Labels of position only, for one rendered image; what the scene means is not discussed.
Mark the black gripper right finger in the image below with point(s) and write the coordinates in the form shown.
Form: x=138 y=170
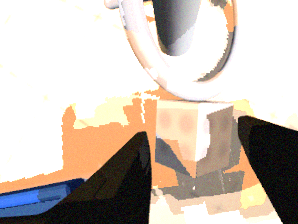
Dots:
x=272 y=152

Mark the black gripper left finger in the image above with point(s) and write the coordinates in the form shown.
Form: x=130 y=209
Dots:
x=117 y=193

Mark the blue tray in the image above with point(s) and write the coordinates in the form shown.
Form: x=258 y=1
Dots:
x=35 y=200

